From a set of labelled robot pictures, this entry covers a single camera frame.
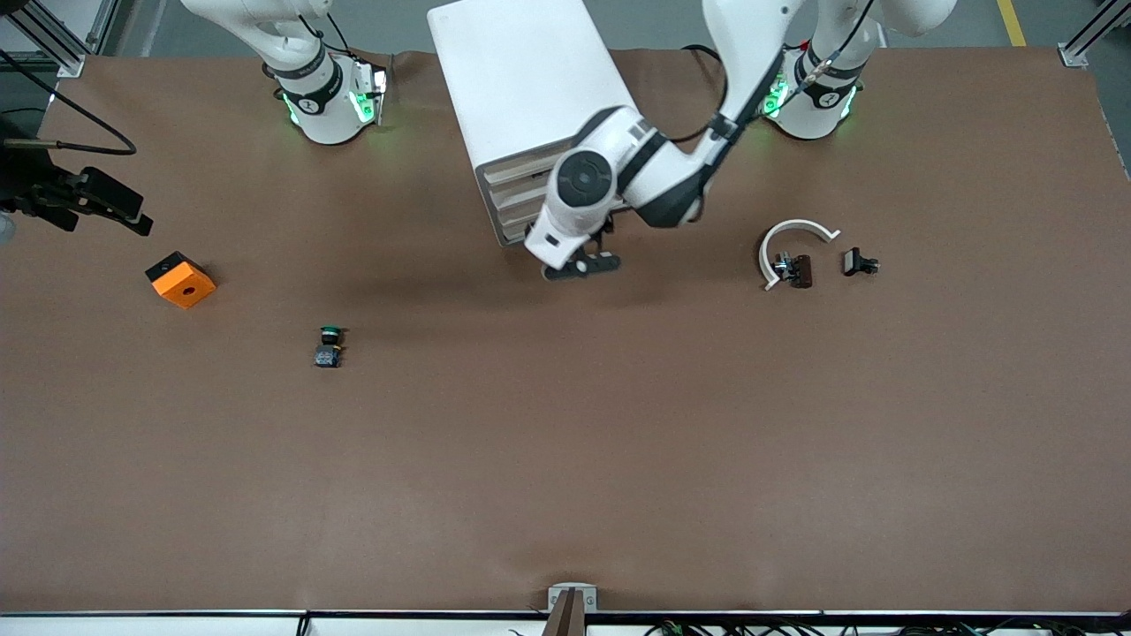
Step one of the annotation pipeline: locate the black and white table rail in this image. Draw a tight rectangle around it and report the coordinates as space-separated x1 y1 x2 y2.
0 608 1131 636

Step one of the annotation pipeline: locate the black cable bundle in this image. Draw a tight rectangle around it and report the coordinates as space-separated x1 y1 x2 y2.
643 618 1131 636

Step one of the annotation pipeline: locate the black block with metal clip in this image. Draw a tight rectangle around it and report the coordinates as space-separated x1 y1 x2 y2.
773 253 815 290

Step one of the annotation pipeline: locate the grey bracket with brown post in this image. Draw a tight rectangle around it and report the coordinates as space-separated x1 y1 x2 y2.
541 582 599 636

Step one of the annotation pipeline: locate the green push button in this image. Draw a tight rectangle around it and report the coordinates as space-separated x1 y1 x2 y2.
313 325 347 370

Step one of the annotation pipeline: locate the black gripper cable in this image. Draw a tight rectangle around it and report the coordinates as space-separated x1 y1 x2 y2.
0 46 139 156
667 0 877 148

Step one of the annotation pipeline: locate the white curved plastic bracket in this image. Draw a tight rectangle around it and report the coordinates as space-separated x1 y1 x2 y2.
757 218 841 292

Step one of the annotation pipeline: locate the aluminium frame profile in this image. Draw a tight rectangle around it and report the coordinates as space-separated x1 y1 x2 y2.
1057 0 1131 69
0 0 120 79

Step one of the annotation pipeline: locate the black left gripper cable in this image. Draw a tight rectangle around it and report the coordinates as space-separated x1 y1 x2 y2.
667 0 877 148

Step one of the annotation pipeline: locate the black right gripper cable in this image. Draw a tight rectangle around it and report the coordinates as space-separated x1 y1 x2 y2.
0 46 139 156

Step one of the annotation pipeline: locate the orange box with hole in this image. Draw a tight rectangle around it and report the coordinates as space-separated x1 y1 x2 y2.
145 251 217 310

